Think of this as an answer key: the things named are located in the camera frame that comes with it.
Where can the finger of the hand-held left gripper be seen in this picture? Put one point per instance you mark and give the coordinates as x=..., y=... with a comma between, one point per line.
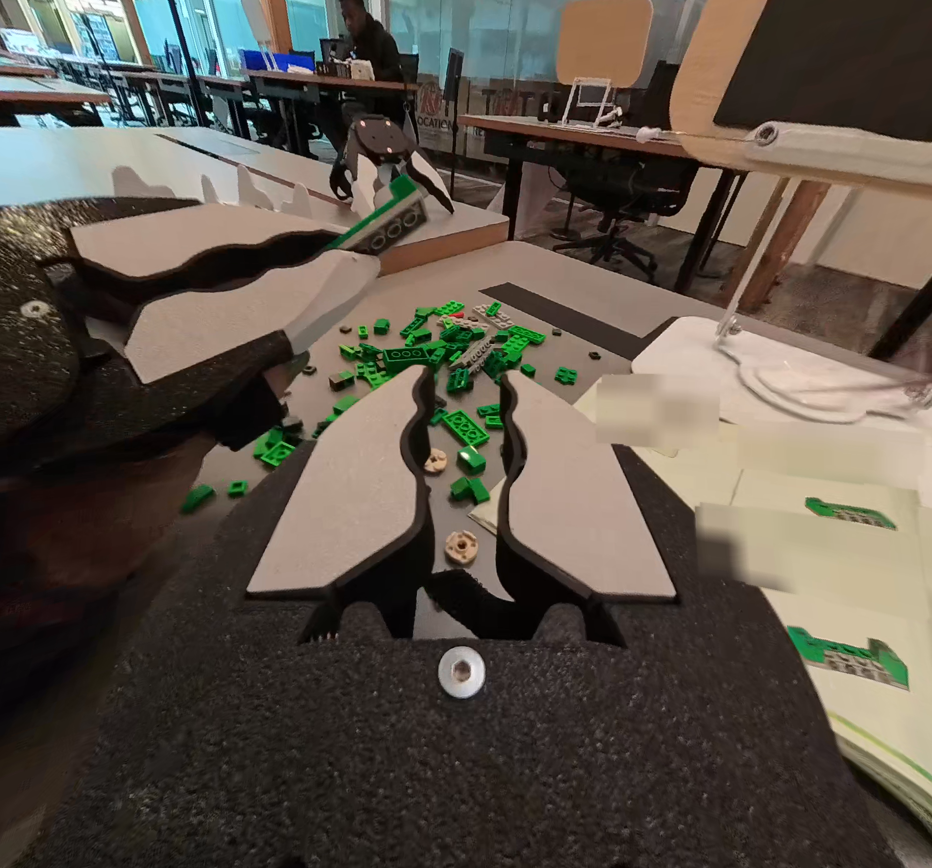
x=189, y=235
x=233, y=322

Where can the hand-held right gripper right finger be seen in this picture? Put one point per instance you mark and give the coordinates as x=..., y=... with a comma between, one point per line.
x=582, y=511

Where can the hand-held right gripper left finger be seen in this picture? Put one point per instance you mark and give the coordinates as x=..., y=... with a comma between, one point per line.
x=342, y=504

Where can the pile of green bricks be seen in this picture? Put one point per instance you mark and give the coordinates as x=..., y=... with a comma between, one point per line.
x=408, y=358

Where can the green and grey brick assembly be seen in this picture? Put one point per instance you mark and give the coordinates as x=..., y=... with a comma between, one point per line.
x=386, y=227

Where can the long dark-legged desk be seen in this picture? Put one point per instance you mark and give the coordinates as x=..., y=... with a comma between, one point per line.
x=313, y=78

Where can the grey desk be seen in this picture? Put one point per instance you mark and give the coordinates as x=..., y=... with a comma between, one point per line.
x=568, y=264

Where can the wooden-top office desk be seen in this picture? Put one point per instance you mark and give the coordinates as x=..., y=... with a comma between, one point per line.
x=524, y=127

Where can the person's left hand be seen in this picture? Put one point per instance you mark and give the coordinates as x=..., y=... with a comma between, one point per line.
x=80, y=533

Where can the tan round plate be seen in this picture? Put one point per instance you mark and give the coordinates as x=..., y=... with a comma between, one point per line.
x=461, y=546
x=435, y=460

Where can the row of office desks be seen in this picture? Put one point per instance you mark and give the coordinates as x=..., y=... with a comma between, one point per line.
x=44, y=93

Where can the black and white gripper mechanism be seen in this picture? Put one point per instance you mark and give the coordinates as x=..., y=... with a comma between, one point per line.
x=382, y=136

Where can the small grey monitor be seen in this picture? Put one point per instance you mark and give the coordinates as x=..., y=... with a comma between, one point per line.
x=454, y=78

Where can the black office chair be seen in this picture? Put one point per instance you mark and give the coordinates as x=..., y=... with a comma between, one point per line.
x=626, y=191

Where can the pale instruction booklet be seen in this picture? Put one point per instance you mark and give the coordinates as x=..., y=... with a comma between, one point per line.
x=859, y=719

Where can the small wooden board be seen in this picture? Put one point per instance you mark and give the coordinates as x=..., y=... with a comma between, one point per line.
x=604, y=38

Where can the black board with wooden rim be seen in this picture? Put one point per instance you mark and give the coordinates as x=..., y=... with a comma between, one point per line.
x=837, y=31

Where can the printed wall sign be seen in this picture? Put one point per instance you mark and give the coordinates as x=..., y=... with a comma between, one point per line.
x=437, y=118

